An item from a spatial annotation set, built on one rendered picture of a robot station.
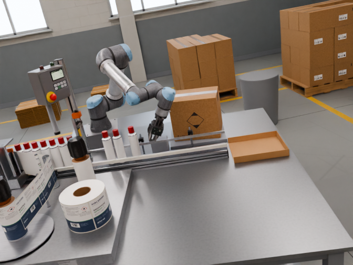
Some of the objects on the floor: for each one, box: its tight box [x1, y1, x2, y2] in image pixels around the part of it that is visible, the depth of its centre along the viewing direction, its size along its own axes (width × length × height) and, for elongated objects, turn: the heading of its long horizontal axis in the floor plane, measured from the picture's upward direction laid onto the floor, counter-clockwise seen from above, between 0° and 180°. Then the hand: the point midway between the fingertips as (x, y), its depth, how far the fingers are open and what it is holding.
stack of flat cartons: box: [15, 99, 62, 129], centre depth 604 cm, size 64×53×31 cm
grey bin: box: [239, 70, 278, 126], centre depth 432 cm, size 46×46×62 cm
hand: (151, 140), depth 209 cm, fingers closed
